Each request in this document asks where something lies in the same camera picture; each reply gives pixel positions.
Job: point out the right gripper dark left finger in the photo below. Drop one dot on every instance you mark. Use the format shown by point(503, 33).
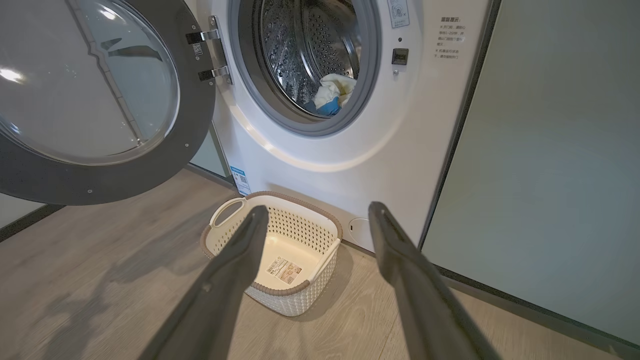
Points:
point(220, 295)

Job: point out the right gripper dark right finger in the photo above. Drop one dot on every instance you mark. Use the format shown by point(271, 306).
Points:
point(420, 295)

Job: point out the black round glass washer door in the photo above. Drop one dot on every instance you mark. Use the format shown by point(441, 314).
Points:
point(195, 125)

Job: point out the pale yellow blue cuffed garment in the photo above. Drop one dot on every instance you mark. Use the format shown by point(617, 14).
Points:
point(325, 102)

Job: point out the pale yellow bear print garment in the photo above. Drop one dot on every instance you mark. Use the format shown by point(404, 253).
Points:
point(346, 84)

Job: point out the white front-load washing machine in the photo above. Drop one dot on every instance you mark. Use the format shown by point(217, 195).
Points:
point(390, 150)

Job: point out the pale green cabinet panels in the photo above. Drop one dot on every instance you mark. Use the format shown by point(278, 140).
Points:
point(550, 150)

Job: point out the black door latch socket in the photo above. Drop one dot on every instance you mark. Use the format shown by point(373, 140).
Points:
point(400, 56)

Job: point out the chrome door hinge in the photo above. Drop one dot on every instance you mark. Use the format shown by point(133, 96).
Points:
point(217, 50)

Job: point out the stainless steel washing machine drum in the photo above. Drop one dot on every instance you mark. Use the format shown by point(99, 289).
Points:
point(300, 40)

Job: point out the paper product label sticker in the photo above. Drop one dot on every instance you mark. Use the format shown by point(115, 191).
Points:
point(284, 270)

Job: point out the white perforated basket brown rim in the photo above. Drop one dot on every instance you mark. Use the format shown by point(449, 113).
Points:
point(295, 300)

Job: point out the round white filter cover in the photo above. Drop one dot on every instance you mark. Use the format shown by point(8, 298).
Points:
point(359, 227)

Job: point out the blue energy label sticker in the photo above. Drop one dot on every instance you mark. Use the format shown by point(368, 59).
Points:
point(241, 181)

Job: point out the small white code sticker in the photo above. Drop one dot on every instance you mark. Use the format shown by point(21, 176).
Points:
point(197, 49)

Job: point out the grey text notice label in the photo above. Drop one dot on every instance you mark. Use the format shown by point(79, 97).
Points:
point(450, 39)

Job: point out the grey warning sticker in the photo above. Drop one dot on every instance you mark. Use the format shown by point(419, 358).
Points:
point(398, 12)

